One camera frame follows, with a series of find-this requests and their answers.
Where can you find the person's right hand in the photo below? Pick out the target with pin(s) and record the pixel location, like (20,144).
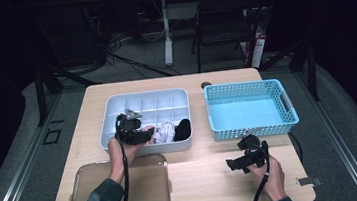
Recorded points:
(272,181)

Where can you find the black folding chair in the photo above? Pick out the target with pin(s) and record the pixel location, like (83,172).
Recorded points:
(225,18)

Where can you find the transparent box lid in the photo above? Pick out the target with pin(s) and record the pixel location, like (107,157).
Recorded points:
(149,190)

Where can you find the dark round table grommet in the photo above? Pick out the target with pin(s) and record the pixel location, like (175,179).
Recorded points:
(205,85)

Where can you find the person's left hand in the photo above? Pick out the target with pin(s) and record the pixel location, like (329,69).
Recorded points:
(122,160)

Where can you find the blue perforated plastic basket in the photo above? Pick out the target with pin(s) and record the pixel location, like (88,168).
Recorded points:
(251,106)

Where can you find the grey metal floor rail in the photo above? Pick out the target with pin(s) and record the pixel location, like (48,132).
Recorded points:
(343,153)
(14,188)

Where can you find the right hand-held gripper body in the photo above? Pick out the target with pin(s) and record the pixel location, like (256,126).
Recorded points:
(256,154)

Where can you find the white sock pair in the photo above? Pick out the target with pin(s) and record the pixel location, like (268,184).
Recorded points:
(166,132)

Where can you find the black metal frame stand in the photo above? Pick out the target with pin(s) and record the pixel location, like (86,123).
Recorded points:
(40,95)
(311,66)

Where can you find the white compartment storage box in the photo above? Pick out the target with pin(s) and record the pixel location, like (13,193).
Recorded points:
(153,103)

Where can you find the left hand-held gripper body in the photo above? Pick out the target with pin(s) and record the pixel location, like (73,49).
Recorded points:
(127,129)

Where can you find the white desk leg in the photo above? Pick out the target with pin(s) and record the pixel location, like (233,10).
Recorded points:
(167,41)

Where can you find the black sock pair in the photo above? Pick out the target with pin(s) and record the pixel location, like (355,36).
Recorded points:
(183,130)

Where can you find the red and white canister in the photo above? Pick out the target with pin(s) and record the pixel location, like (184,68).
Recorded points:
(258,50)

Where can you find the grey metal table bracket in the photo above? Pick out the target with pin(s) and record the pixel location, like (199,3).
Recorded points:
(310,181)

